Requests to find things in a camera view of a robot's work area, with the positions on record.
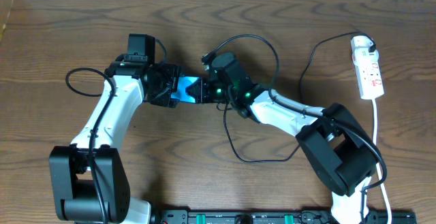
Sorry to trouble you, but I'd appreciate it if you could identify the blue Samsung Galaxy smartphone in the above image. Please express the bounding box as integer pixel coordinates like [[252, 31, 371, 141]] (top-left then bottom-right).
[[171, 76, 199, 103]]

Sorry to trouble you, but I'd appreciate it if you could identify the black USB charging cable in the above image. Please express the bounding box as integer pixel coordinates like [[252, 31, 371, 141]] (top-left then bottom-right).
[[223, 31, 377, 164]]

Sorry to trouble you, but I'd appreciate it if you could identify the white power strip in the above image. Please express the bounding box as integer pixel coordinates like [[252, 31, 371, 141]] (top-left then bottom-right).
[[350, 35, 385, 101]]

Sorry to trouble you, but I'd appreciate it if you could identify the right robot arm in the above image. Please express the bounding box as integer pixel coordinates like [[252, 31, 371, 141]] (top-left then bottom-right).
[[183, 52, 386, 223]]

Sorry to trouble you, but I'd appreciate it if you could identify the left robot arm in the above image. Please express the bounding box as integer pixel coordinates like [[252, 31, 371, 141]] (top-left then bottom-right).
[[48, 34, 180, 223]]

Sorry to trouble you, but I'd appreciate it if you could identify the white USB charger plug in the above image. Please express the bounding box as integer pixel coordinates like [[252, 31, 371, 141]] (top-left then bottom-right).
[[350, 35, 379, 66]]

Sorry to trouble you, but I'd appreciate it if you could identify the brown cardboard panel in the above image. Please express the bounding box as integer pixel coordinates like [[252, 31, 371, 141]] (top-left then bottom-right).
[[0, 0, 14, 39]]

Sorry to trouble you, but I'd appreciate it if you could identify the white power strip cord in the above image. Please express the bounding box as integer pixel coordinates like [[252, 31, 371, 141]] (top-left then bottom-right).
[[371, 97, 393, 224]]

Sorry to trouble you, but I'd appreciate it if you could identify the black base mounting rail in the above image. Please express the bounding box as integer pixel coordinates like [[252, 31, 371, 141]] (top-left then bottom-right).
[[149, 209, 417, 224]]

